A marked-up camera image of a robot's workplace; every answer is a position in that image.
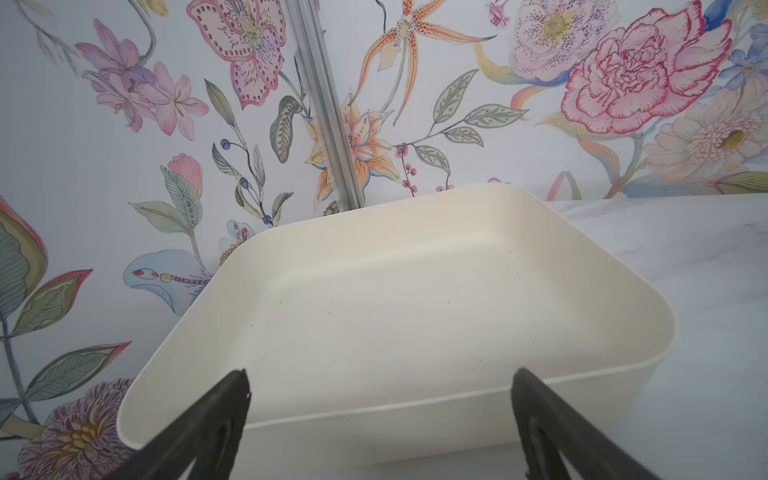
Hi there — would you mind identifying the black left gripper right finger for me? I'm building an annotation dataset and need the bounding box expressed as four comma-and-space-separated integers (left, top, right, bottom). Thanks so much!
510, 368, 657, 479

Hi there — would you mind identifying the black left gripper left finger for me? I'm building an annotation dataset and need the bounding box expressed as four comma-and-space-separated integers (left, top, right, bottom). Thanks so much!
107, 370, 251, 480

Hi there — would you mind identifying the cream plastic storage box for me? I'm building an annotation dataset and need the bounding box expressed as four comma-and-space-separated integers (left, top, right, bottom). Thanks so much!
117, 184, 677, 479

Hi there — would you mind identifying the aluminium corner post left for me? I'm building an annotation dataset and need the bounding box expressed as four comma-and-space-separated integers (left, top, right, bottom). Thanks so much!
286, 0, 364, 210

